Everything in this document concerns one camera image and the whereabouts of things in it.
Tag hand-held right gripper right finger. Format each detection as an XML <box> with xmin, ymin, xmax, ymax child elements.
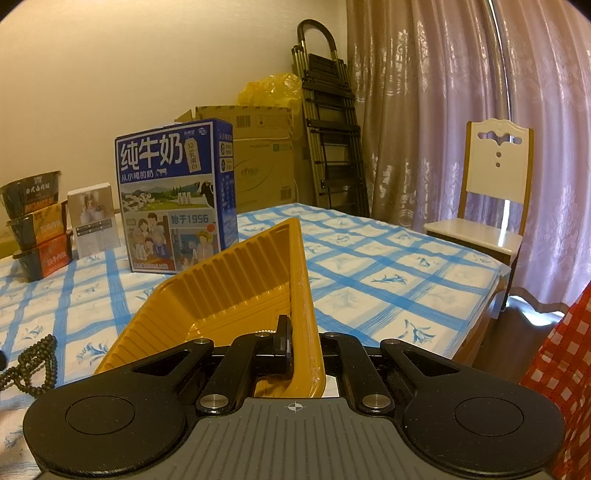
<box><xmin>320</xmin><ymin>331</ymin><xmax>482</xmax><ymax>415</ymax></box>

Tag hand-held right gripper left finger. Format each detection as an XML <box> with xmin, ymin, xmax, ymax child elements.
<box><xmin>92</xmin><ymin>315</ymin><xmax>296</xmax><ymax>416</ymax></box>

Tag yellow plastic bag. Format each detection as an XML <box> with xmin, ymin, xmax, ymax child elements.
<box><xmin>237</xmin><ymin>73</ymin><xmax>305</xmax><ymax>112</ymax></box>

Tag red label instant noodle bowl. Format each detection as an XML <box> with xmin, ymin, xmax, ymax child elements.
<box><xmin>13</xmin><ymin>233</ymin><xmax>73</xmax><ymax>282</ymax></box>

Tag dark blue milk carton box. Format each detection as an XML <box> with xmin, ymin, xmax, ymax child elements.
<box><xmin>115</xmin><ymin>119</ymin><xmax>239</xmax><ymax>273</ymax></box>

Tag small white product box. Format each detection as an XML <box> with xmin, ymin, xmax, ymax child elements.
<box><xmin>67</xmin><ymin>183</ymin><xmax>116</xmax><ymax>258</ymax></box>

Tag pink patterned curtain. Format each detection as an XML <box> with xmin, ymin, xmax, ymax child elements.
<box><xmin>346</xmin><ymin>0</ymin><xmax>591</xmax><ymax>319</ymax></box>

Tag white wooden chair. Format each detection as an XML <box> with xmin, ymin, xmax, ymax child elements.
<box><xmin>424</xmin><ymin>117</ymin><xmax>535</xmax><ymax>319</ymax></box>

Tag blue checked tablecloth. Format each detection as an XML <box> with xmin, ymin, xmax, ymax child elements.
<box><xmin>0</xmin><ymin>202</ymin><xmax>512</xmax><ymax>444</ymax></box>

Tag black folding ladder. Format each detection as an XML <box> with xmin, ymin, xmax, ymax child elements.
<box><xmin>290</xmin><ymin>19</ymin><xmax>371</xmax><ymax>217</ymax></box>

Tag yellow label instant noodle bowl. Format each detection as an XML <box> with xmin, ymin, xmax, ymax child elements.
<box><xmin>6</xmin><ymin>202</ymin><xmax>69</xmax><ymax>252</ymax></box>

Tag black instant noodle bowl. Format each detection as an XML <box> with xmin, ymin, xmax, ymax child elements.
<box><xmin>0</xmin><ymin>171</ymin><xmax>62</xmax><ymax>217</ymax></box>

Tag yellow plastic tray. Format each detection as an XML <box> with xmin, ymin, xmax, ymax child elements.
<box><xmin>95</xmin><ymin>218</ymin><xmax>326</xmax><ymax>398</ymax></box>

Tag red checked cloth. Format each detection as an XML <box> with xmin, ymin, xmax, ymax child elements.
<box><xmin>521</xmin><ymin>281</ymin><xmax>591</xmax><ymax>480</ymax></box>

